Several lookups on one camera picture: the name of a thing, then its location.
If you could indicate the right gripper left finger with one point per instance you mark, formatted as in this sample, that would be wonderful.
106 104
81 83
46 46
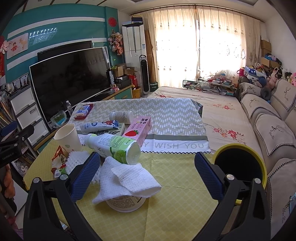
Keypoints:
40 221

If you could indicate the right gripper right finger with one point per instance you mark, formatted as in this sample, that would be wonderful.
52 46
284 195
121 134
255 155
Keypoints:
252 220

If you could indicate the red snack wrapper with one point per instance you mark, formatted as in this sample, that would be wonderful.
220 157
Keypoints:
59 162

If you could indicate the white paper cup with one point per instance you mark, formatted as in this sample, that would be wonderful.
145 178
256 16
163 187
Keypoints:
67 138

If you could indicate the white foam fruit net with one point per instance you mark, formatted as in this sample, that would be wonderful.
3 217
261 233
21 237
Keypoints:
76 158

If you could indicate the white blue tube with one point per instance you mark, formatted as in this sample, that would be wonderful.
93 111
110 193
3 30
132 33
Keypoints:
99 126

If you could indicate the white instant noodle bowl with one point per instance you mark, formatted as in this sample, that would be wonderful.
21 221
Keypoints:
126 204

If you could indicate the white paper towel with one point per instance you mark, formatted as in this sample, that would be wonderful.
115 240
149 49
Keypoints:
118 180

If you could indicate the green floral box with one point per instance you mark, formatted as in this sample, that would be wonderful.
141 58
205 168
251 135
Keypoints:
115 131

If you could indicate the white pill bottle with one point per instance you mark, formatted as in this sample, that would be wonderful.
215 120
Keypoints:
125 117

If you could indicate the pink strawberry milk carton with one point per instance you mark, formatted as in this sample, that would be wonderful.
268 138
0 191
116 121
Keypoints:
139 129

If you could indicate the yellow rim black trash bin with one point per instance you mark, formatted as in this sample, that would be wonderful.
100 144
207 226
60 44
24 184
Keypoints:
240 161

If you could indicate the bookshelf with books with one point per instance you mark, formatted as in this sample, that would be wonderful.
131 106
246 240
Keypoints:
23 163

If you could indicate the white drawer cabinet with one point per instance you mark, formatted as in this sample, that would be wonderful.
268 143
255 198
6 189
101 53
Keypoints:
27 113

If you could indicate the glass bowl with plant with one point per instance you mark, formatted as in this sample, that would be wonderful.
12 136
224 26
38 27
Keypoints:
59 119

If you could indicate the clear water bottle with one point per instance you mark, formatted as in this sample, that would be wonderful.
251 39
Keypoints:
69 108

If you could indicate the yellow patterned tablecloth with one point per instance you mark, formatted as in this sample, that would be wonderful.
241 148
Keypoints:
177 212

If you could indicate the blue box on red tray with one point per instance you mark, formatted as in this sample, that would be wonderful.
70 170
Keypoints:
83 112

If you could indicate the large black television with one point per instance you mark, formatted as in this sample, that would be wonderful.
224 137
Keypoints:
73 77

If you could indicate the floral bed sheet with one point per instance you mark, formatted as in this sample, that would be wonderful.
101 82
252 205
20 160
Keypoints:
223 116

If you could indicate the beige sofa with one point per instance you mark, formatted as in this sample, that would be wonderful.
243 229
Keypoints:
273 122

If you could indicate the grey chevron tablecloth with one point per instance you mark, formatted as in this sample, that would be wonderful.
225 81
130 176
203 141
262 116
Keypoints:
160 125

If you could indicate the teal yellow tv cabinet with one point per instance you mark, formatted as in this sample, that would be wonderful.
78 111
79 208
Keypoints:
125 93

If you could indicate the red fire extinguisher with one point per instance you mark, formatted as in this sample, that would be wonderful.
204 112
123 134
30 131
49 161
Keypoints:
133 78

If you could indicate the cluttered low glass shelf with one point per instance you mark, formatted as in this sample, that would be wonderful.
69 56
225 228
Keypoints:
214 86

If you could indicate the pink artificial flowers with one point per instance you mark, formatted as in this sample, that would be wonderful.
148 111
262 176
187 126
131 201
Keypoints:
116 42

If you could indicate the pile of plush toys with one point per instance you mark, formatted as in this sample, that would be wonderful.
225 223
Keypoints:
266 72

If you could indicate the black tower fan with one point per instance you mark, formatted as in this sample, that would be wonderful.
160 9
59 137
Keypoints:
144 73

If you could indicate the white tall air conditioner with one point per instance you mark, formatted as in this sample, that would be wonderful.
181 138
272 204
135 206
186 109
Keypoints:
134 45

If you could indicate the cream window curtains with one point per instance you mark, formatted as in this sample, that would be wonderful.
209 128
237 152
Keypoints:
192 42

